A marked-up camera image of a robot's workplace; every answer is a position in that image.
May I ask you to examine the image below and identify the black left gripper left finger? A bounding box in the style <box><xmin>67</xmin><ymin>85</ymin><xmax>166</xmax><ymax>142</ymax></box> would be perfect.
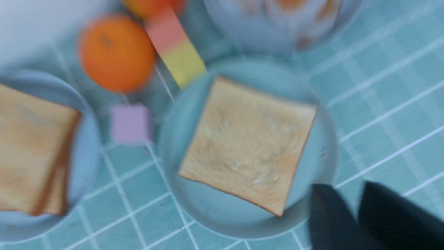
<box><xmin>309</xmin><ymin>184</ymin><xmax>368</xmax><ymax>250</ymax></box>

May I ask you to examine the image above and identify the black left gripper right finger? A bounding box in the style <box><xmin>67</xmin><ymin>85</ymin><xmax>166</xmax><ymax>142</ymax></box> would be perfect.
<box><xmin>357</xmin><ymin>182</ymin><xmax>444</xmax><ymax>250</ymax></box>

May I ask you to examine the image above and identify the green centre plate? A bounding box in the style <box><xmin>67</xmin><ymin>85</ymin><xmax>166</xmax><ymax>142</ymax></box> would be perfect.
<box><xmin>157</xmin><ymin>57</ymin><xmax>339</xmax><ymax>240</ymax></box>

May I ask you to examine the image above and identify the grey egg plate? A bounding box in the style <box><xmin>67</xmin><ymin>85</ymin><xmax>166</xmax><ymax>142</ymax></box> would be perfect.
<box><xmin>204</xmin><ymin>0</ymin><xmax>363</xmax><ymax>54</ymax></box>

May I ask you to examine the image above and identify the yellow bottom cube block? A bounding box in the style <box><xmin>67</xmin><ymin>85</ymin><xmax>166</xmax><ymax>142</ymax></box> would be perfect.
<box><xmin>160</xmin><ymin>38</ymin><xmax>207</xmax><ymax>90</ymax></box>

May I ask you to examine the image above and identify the pink cube block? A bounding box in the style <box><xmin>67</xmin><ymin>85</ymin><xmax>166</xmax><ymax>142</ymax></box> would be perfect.
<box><xmin>144</xmin><ymin>6</ymin><xmax>188</xmax><ymax>55</ymax></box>
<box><xmin>110</xmin><ymin>104</ymin><xmax>154</xmax><ymax>145</ymax></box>

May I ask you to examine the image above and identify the pink top cube block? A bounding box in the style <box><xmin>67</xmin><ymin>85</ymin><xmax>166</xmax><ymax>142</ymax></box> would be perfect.
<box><xmin>144</xmin><ymin>6</ymin><xmax>188</xmax><ymax>55</ymax></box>

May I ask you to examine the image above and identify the orange fruit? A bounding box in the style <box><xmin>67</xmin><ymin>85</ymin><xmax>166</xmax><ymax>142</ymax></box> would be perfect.
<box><xmin>78</xmin><ymin>13</ymin><xmax>156</xmax><ymax>93</ymax></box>

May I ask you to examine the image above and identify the red tomato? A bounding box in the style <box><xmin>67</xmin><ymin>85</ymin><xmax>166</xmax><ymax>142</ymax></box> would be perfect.
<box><xmin>122</xmin><ymin>0</ymin><xmax>187</xmax><ymax>19</ymax></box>

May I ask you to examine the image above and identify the light blue bread plate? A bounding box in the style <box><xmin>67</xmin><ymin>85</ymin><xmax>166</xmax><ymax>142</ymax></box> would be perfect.
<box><xmin>0</xmin><ymin>69</ymin><xmax>101</xmax><ymax>243</ymax></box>

